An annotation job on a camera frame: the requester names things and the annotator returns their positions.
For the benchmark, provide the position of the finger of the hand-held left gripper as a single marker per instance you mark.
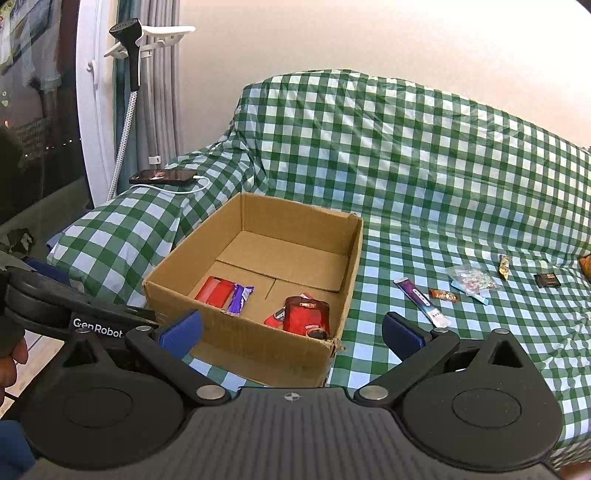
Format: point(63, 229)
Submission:
point(48, 273)
point(92, 318)

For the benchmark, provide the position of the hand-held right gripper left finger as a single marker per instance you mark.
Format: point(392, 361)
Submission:
point(181, 333)

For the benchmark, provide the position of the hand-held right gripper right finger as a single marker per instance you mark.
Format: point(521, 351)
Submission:
point(402, 336)

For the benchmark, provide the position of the purple stick packet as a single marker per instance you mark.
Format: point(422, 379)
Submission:
point(422, 302)

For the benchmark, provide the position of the red snack packet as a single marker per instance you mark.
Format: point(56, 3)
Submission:
point(214, 292)

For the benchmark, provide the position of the small orange brown snack packet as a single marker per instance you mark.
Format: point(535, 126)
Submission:
point(443, 295)

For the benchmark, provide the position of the purple white candy bar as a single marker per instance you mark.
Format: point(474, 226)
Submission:
point(240, 300)

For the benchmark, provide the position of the cardboard box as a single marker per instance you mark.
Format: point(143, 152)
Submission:
point(258, 341)

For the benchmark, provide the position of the light blue stick packet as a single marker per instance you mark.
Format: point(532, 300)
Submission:
point(482, 300)

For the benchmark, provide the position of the clear bag of candies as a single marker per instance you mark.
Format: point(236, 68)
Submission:
point(475, 278)

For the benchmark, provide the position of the red snack pouch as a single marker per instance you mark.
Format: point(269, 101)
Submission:
point(307, 318)

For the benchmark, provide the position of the gold candy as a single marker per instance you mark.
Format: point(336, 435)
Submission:
point(503, 267)

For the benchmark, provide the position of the dark square snack packet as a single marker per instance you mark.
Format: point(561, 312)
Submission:
point(547, 280)

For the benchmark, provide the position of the person's left hand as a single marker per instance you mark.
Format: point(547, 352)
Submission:
point(9, 376)

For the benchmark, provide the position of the black smartphone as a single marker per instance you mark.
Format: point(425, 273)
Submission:
point(161, 177)

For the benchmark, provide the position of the person's blue clothing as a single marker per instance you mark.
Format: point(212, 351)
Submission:
point(14, 447)

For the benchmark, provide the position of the white framed glass door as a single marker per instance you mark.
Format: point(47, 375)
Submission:
point(99, 115)

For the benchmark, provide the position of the green checkered cloth sofa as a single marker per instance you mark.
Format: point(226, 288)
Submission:
point(415, 161)

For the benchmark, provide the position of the grey curtain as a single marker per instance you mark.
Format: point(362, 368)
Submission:
point(164, 101)

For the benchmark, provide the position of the garment steamer on stand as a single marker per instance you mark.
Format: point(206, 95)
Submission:
point(171, 33)

